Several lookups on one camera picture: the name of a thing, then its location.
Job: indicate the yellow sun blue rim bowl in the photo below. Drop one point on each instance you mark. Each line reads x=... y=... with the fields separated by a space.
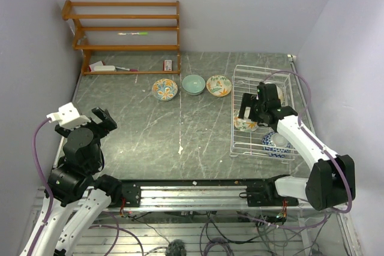
x=280 y=94

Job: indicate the white wire dish rack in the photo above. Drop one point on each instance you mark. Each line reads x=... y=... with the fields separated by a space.
x=245 y=80

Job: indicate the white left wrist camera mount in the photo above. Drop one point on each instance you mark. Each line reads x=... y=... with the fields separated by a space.
x=68 y=117

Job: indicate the green white pen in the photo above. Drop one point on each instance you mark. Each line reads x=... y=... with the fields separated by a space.
x=132 y=33

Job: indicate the pink white pen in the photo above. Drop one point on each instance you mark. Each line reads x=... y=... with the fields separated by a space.
x=126 y=69

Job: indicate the light teal bowl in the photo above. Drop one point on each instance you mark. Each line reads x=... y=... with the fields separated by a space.
x=193 y=84

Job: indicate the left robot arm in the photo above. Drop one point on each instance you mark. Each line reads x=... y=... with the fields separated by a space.
x=73 y=198

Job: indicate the wooden shelf rack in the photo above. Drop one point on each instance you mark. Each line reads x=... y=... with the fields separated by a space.
x=96 y=27

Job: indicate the blue orange floral bowl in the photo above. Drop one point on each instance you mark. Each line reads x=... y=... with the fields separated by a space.
x=164 y=89

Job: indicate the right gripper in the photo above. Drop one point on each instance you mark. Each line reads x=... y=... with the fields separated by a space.
x=249 y=99

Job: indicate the leaf and orange flower bowl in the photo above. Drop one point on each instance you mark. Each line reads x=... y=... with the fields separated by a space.
x=244 y=124

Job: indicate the white case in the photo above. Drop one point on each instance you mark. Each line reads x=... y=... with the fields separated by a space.
x=104 y=68

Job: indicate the red white small box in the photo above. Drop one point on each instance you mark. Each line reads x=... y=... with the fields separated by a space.
x=91 y=67

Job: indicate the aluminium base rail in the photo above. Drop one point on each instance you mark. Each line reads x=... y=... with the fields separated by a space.
x=186 y=196

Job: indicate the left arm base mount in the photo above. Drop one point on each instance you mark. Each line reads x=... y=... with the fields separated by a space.
x=130 y=195

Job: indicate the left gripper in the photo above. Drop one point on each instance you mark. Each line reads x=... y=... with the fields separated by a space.
x=104 y=116

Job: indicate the red patterned bowl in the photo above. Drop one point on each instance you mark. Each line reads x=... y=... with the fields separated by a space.
x=276 y=145

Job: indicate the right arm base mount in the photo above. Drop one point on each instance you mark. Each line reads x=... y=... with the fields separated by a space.
x=263 y=195

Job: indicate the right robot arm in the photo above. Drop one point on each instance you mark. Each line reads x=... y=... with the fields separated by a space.
x=332 y=176

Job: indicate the red white card box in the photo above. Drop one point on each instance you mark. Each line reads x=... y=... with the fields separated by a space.
x=167 y=65

